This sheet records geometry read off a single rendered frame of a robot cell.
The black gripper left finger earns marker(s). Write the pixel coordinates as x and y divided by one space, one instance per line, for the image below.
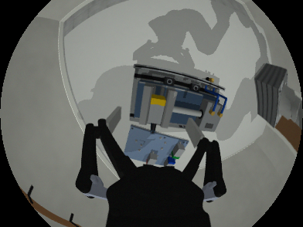
87 180

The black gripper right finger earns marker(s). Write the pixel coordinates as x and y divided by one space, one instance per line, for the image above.
213 186

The grey metal blank with blue end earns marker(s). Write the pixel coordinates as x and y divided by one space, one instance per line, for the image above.
169 161

